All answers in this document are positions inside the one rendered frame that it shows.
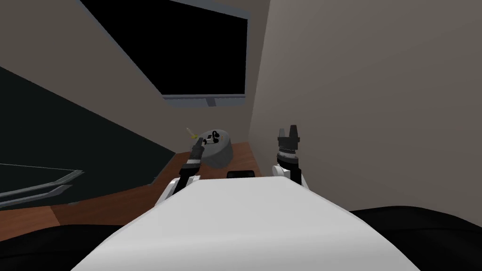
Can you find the dark cabinet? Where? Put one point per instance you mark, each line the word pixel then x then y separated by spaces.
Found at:
pixel 56 143

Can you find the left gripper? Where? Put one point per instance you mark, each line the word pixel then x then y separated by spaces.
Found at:
pixel 197 152

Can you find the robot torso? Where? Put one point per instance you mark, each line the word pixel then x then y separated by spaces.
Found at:
pixel 241 226

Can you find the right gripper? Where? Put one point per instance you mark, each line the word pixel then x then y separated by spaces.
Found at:
pixel 288 143

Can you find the yellow stick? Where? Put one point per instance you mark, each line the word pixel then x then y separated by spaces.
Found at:
pixel 192 133

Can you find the grey round container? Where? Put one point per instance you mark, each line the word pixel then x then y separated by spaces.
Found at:
pixel 220 154

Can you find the black window with grey frame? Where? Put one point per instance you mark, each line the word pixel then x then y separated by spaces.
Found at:
pixel 180 49

